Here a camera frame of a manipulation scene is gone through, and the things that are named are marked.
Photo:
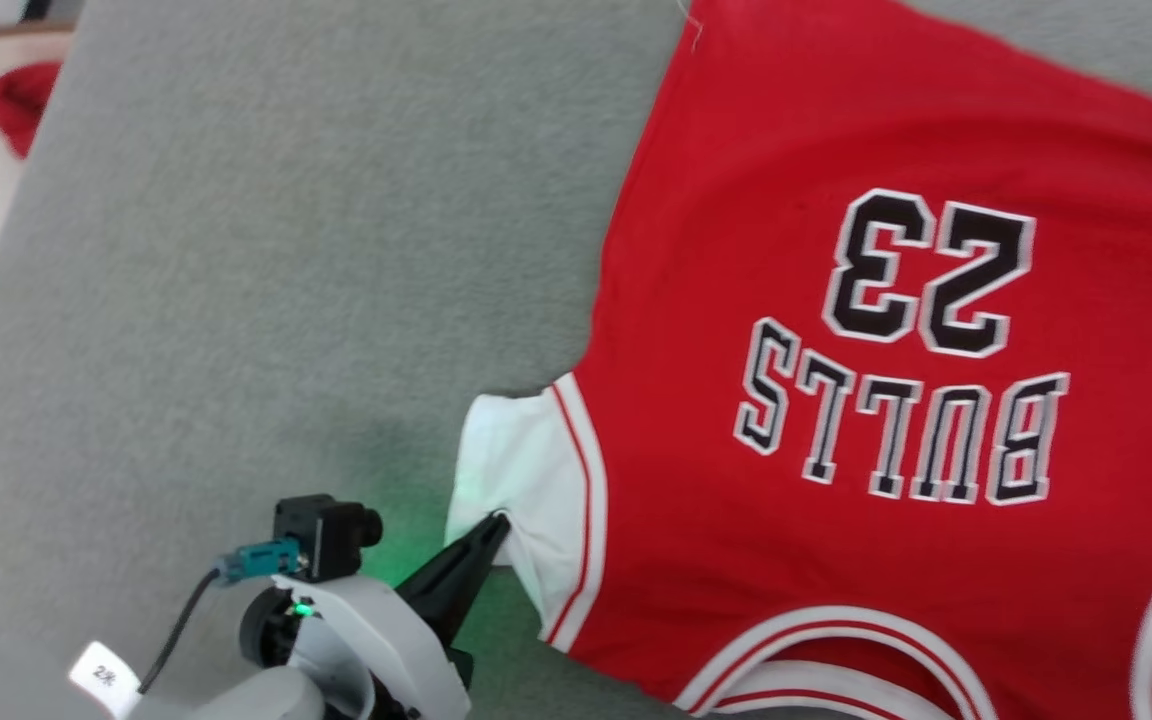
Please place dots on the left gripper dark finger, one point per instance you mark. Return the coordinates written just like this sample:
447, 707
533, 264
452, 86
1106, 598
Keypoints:
451, 590

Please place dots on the white paper label tag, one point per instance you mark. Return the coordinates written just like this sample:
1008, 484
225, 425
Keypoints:
104, 678

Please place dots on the red and white basketball jersey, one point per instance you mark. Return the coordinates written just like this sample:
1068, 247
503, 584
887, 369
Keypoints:
736, 200

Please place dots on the red cloth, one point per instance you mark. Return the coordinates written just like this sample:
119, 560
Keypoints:
21, 100

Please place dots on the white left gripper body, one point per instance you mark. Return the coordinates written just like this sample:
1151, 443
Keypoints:
376, 650

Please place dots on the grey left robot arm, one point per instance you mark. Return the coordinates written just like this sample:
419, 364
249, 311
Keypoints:
236, 700

